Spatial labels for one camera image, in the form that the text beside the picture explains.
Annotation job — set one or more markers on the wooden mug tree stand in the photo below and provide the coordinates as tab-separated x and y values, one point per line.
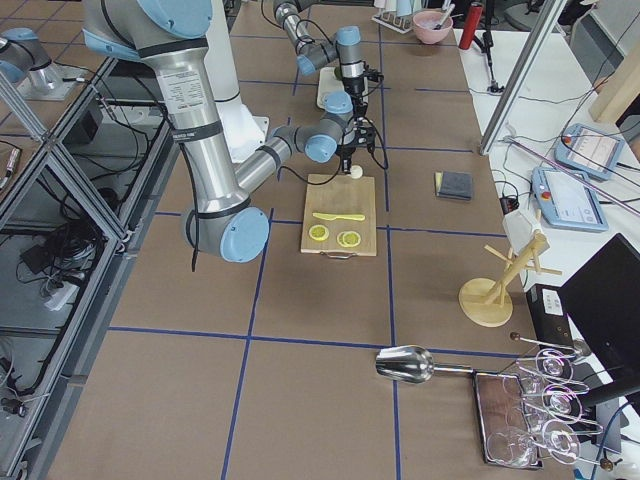
486	302

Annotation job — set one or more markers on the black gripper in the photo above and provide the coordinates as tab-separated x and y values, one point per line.
355	87
347	145

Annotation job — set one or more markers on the wooden cutting board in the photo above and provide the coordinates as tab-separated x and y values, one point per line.
340	194

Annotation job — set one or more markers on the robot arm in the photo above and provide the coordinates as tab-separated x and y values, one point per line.
170	38
320	40

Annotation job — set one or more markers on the lower lemon slice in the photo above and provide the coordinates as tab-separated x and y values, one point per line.
349	239

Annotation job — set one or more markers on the upper lemon slice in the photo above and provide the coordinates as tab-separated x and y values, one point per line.
318	232

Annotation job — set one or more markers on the teach pendant far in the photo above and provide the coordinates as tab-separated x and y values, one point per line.
589	150

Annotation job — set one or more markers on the black glass rack tray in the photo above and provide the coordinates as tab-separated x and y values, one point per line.
521	429

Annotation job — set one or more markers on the red bottle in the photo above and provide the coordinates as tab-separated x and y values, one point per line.
471	24

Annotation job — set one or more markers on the metal scoop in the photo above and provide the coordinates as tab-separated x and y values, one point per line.
413	364

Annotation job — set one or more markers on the beige bear serving tray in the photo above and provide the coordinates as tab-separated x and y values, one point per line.
327	85

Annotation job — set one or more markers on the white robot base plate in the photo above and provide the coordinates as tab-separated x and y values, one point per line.
244	133

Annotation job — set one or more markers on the teach pendant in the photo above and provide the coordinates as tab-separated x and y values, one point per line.
589	150
567	201

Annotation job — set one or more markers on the lemon slice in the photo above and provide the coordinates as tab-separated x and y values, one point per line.
349	239
318	232

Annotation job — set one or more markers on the black monitor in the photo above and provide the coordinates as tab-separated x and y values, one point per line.
602	300

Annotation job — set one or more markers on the grey folded cloth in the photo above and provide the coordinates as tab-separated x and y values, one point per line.
454	185

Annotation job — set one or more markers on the pink bowl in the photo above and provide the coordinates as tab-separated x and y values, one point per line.
428	27

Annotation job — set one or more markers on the yellow plastic knife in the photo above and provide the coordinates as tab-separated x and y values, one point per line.
333	217

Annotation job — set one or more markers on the white steamed bun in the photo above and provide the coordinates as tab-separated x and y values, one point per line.
356	172

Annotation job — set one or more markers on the teach pendant near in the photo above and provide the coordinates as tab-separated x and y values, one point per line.
567	201

